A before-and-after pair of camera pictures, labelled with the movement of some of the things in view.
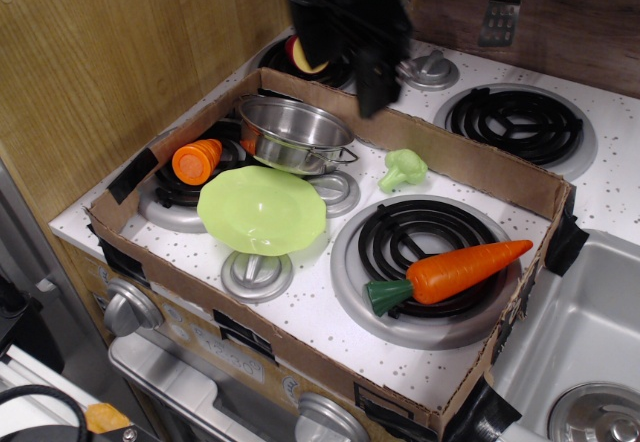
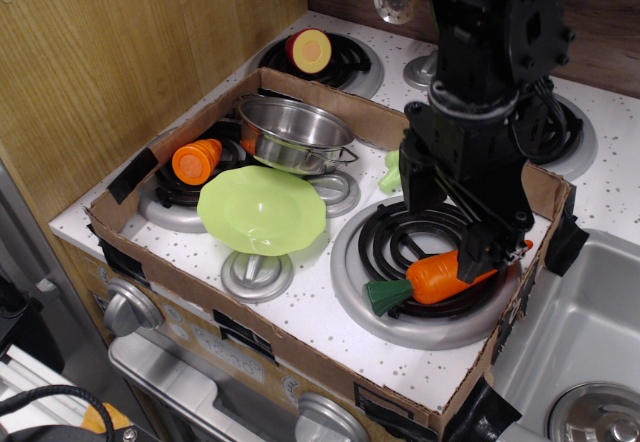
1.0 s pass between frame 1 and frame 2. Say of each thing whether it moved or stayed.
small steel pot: stayed
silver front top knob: stayed
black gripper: moved
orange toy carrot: stayed
